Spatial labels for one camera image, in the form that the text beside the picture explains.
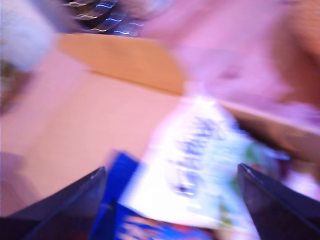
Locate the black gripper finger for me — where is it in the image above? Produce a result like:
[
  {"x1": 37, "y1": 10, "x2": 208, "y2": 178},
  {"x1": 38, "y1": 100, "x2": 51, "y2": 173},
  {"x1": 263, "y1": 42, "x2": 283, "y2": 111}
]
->
[
  {"x1": 6, "y1": 166, "x2": 108, "y2": 240},
  {"x1": 236, "y1": 162, "x2": 320, "y2": 240}
]

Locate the blue Terry's orange egg bag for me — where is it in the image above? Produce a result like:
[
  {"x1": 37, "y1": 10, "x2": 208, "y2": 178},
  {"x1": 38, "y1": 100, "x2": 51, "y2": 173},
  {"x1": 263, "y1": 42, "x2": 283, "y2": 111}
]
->
[{"x1": 89, "y1": 149, "x2": 216, "y2": 240}]

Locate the white Galaxy egg bag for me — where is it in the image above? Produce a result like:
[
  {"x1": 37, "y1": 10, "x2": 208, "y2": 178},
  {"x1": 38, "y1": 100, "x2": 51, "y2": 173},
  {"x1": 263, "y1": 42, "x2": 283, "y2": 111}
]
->
[{"x1": 119, "y1": 95, "x2": 284, "y2": 234}]

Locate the brown cardboard box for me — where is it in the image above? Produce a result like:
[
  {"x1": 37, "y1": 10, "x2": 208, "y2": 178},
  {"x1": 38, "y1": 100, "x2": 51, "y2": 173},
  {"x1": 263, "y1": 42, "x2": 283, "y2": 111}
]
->
[{"x1": 0, "y1": 33, "x2": 320, "y2": 218}]

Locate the white Porlex box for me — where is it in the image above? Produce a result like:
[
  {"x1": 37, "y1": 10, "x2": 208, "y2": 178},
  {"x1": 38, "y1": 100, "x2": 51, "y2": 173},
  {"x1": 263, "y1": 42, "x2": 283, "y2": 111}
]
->
[{"x1": 0, "y1": 0, "x2": 57, "y2": 72}]

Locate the chrome wire utensil holder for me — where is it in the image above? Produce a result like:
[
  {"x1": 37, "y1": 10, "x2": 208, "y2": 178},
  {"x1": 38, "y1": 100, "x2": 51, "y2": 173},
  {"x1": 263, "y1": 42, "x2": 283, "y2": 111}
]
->
[{"x1": 59, "y1": 0, "x2": 153, "y2": 37}]

